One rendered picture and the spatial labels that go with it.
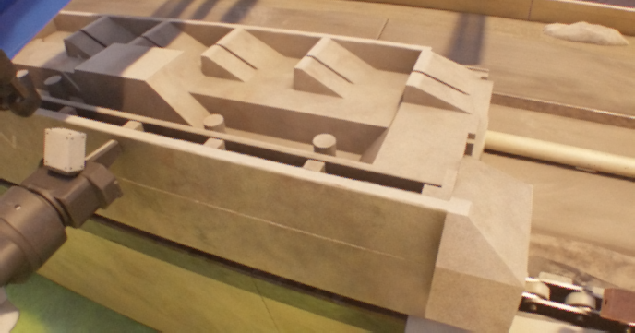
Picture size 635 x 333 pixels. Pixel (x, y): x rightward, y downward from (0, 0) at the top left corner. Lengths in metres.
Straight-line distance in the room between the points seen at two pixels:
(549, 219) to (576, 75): 0.40
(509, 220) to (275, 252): 0.29
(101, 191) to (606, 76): 0.99
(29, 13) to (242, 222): 0.35
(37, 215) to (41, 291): 1.42
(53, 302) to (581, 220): 1.69
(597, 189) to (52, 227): 0.81
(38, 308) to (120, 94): 1.25
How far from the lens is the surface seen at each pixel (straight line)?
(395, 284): 0.57
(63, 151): 0.57
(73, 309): 1.83
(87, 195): 0.57
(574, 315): 0.70
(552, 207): 0.82
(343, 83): 0.72
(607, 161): 0.88
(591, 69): 1.12
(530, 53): 1.13
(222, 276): 0.77
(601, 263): 0.79
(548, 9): 1.23
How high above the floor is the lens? 1.38
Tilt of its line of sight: 47 degrees down
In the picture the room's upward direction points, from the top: 10 degrees counter-clockwise
